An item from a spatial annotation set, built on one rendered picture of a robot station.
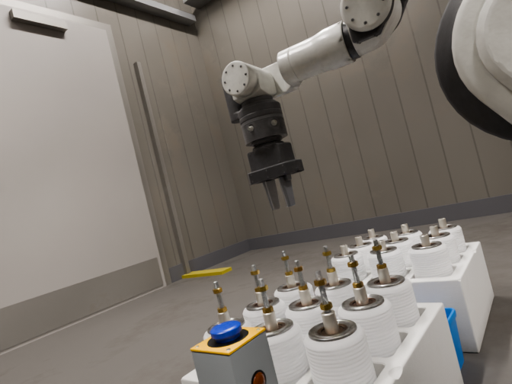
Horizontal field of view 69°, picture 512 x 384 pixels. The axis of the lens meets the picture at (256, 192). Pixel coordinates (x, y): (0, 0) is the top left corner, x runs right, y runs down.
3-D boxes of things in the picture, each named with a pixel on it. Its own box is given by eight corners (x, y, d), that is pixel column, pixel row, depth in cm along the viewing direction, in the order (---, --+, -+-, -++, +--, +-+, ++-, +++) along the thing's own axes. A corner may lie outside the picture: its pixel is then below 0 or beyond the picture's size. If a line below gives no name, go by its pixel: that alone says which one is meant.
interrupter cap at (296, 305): (311, 296, 79) (310, 293, 79) (334, 301, 72) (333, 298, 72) (282, 309, 75) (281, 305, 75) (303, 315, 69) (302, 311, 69)
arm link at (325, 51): (311, 81, 74) (411, 42, 64) (290, 83, 66) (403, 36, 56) (295, 29, 73) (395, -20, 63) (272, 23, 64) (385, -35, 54)
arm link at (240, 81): (290, 116, 77) (276, 63, 77) (264, 111, 67) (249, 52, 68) (246, 132, 83) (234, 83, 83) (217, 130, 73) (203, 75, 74)
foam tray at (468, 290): (494, 296, 118) (480, 241, 119) (479, 353, 87) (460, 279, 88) (376, 299, 142) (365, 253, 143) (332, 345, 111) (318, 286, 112)
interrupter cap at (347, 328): (357, 340, 53) (356, 334, 53) (305, 347, 55) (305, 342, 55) (357, 320, 60) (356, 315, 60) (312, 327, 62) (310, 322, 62)
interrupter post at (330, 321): (340, 334, 56) (334, 313, 56) (324, 337, 56) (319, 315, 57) (340, 328, 58) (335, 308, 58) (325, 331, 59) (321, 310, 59)
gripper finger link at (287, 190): (285, 207, 72) (277, 177, 73) (293, 205, 75) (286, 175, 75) (292, 206, 71) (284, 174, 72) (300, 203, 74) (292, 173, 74)
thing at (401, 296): (375, 367, 79) (354, 284, 80) (414, 353, 81) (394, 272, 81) (399, 388, 70) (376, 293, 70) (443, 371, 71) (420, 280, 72)
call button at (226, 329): (250, 335, 47) (246, 319, 47) (228, 350, 44) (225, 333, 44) (228, 334, 50) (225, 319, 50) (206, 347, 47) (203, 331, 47)
